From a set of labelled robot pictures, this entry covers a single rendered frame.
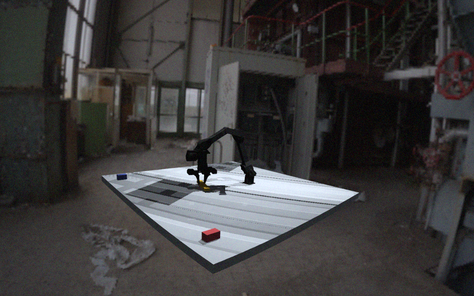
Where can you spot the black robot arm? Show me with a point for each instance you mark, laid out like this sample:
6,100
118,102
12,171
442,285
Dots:
200,153

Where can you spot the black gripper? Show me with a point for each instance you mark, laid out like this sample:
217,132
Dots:
196,172

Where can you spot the red rectangular block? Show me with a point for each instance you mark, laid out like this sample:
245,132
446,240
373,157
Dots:
211,235

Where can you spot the yellow bar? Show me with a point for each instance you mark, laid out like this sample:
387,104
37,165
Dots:
204,186

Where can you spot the blue rectangular block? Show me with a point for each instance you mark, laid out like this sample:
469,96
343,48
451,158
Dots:
121,176

